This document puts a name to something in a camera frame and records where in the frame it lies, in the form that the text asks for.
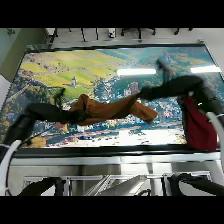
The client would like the orange-brown garment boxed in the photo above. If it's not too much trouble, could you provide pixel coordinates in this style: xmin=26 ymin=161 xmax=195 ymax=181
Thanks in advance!
xmin=68 ymin=92 xmax=159 ymax=127

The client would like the dark red garment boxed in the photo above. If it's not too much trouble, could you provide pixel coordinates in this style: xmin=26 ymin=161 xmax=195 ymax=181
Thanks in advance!
xmin=177 ymin=95 xmax=219 ymax=152

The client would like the silver frame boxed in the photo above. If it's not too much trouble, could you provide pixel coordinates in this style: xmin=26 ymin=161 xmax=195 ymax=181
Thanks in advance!
xmin=7 ymin=151 xmax=224 ymax=197

